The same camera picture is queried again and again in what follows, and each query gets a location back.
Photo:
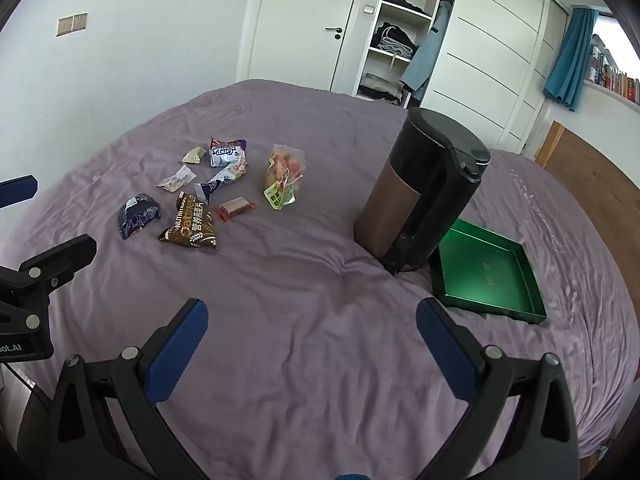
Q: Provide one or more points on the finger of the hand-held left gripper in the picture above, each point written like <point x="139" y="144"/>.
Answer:
<point x="17" y="191"/>
<point x="55" y="260"/>

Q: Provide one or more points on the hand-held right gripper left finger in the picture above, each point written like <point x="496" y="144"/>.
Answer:
<point x="185" y="345"/>

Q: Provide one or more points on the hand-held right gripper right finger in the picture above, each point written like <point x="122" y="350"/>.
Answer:
<point x="445" y="350"/>

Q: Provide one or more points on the green metal tray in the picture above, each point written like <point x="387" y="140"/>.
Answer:
<point x="480" y="270"/>

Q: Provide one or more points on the dark blue snack packet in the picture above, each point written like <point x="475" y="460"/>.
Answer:
<point x="137" y="215"/>

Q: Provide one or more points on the brown oat snack packet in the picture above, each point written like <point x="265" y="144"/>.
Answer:
<point x="192" y="225"/>

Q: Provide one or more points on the pastel candy packet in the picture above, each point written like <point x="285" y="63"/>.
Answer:
<point x="176" y="180"/>

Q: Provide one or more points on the orange-edged biscuit packet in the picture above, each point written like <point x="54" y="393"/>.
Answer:
<point x="235" y="207"/>

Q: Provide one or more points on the long blue white snack bag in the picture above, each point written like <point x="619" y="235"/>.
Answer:
<point x="220" y="181"/>

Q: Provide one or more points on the small beige snack packet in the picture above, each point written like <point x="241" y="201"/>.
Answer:
<point x="194" y="156"/>

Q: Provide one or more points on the short blue white snack bag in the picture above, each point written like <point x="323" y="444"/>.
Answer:
<point x="227" y="152"/>

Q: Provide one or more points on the clear gummy candy bag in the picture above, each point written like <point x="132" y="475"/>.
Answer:
<point x="282" y="172"/>

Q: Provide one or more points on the purple bed sheet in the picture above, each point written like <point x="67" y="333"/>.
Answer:
<point x="300" y="285"/>

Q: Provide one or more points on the wooden headboard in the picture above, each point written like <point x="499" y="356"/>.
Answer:
<point x="590" y="175"/>

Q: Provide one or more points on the grey folded clothes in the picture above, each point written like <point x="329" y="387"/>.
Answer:
<point x="380" y="87"/>

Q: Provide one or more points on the hanging blue-grey jacket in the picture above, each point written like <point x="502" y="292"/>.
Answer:
<point x="425" y="55"/>

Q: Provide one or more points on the blue curtain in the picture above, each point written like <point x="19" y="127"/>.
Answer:
<point x="570" y="60"/>

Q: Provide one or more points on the black and grey clothes stack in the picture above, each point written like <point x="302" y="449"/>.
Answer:
<point x="392" y="37"/>

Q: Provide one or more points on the white wardrobe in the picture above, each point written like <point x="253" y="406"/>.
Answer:
<point x="490" y="35"/>

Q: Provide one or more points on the row of books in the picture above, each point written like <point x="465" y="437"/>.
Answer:
<point x="615" y="75"/>

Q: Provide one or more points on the white door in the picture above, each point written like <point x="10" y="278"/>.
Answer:
<point x="300" y="20"/>

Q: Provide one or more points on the black folded clothes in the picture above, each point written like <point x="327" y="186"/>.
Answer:
<point x="405" y="2"/>

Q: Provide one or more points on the beige wall switch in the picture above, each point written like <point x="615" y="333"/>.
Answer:
<point x="72" y="24"/>

